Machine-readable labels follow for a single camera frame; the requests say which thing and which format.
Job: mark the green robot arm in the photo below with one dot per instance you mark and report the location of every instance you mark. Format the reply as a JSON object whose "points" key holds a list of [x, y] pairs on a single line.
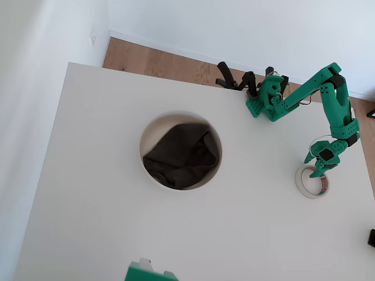
{"points": [[337, 111]]}

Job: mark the white masking tape roll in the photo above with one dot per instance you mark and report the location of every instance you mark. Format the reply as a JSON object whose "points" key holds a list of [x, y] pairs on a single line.
{"points": [[300, 187]]}

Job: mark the round table hole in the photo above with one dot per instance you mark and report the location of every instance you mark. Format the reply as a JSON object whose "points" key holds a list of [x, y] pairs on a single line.
{"points": [[152, 126]]}

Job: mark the dark grey cloth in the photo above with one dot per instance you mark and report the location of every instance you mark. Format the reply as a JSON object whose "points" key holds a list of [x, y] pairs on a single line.
{"points": [[181, 155]]}

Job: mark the dark object on floor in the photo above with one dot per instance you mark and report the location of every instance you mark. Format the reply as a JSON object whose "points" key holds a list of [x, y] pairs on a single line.
{"points": [[371, 113]]}

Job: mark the small black camera box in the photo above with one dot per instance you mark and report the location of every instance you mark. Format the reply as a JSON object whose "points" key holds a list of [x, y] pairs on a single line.
{"points": [[372, 237]]}

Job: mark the white baseboard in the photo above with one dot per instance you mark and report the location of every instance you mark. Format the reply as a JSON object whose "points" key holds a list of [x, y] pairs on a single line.
{"points": [[187, 49]]}

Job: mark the white wall outlet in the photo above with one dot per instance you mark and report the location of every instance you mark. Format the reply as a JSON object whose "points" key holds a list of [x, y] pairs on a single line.
{"points": [[93, 36]]}

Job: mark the green plastic printed block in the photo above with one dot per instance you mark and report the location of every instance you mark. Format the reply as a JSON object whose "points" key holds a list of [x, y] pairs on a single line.
{"points": [[140, 273]]}

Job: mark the green gripper black motor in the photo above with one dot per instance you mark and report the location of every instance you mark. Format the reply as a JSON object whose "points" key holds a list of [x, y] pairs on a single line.
{"points": [[329, 167]]}

